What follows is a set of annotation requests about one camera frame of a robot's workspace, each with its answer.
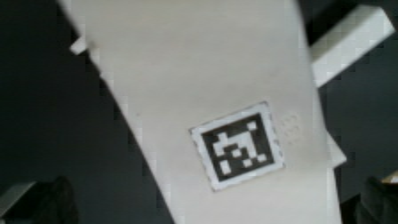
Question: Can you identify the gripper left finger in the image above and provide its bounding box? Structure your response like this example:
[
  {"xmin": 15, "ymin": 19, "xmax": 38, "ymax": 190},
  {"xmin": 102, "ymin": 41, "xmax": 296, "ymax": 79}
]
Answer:
[{"xmin": 0, "ymin": 176, "xmax": 79, "ymax": 224}]

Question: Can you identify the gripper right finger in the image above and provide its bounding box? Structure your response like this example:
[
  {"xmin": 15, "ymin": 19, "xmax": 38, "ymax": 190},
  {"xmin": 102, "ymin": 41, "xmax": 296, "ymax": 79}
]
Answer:
[{"xmin": 353, "ymin": 177, "xmax": 398, "ymax": 224}]

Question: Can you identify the white cabinet top block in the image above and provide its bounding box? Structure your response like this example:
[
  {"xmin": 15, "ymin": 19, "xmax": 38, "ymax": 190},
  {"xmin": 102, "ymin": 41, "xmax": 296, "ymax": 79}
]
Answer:
[{"xmin": 56, "ymin": 0, "xmax": 342, "ymax": 224}]

